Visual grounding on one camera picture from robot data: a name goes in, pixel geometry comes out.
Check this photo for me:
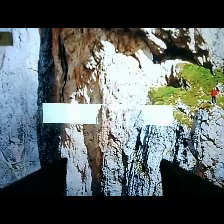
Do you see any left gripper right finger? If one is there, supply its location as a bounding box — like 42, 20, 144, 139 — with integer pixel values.
160, 158, 224, 197

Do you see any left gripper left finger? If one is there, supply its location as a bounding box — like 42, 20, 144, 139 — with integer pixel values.
0, 157, 68, 197

